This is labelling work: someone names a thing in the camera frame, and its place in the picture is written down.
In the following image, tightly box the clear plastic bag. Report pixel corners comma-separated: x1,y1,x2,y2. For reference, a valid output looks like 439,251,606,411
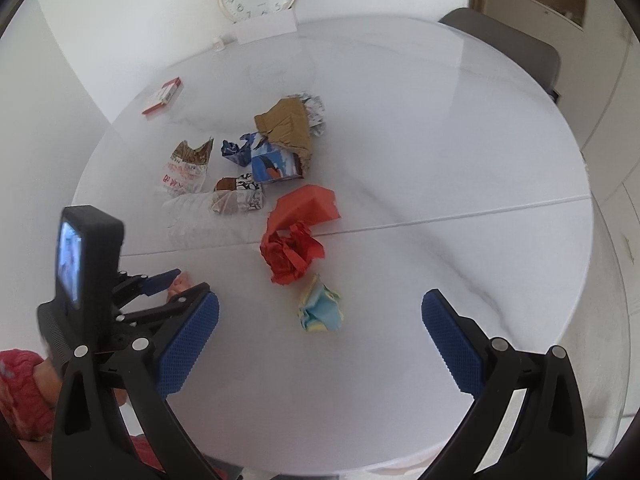
162,192,267,249

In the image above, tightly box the clear red-print snack bag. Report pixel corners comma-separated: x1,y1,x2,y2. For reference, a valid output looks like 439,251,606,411
160,138,214,197

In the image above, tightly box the brown black-white wrapper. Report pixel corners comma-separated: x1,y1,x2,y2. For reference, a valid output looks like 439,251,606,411
210,174,264,214

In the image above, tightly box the pastel paper ball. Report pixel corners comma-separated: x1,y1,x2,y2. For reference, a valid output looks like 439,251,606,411
298,274,344,333

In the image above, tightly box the red paper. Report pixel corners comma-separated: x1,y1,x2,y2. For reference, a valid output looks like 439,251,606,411
259,184,340,285

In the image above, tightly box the blue wrapper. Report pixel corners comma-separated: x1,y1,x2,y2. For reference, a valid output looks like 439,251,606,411
220,132,258,167

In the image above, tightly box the blue white snack packet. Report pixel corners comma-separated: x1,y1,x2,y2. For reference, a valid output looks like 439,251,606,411
250,142,303,184

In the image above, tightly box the brown paper wrapper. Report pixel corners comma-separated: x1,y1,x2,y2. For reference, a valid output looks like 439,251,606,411
254,98,314,176

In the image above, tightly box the printed white paper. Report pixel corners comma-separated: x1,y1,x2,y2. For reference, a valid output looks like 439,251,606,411
290,92,326,138

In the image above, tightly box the red knitted sleeve forearm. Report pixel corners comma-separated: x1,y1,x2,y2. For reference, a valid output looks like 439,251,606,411
0,349,54,441

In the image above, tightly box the person's left hand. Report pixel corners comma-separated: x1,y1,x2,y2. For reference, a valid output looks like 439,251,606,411
167,272,193,300

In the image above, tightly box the red white cigarette box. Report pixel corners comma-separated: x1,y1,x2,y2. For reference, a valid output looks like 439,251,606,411
142,77,182,116

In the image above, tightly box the small white plug adapter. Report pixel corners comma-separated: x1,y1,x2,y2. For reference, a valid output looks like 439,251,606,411
213,37,226,52

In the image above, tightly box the white card stand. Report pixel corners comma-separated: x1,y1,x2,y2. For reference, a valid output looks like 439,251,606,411
232,9,297,44

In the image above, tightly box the grey chair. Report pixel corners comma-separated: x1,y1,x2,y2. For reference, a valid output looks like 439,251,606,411
439,8,561,103

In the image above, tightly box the black camera display box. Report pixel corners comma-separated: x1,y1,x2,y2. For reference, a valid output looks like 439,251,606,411
55,205,125,312

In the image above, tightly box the beige wall cabinet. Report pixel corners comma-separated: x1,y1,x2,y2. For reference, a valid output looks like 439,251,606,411
482,0,639,202

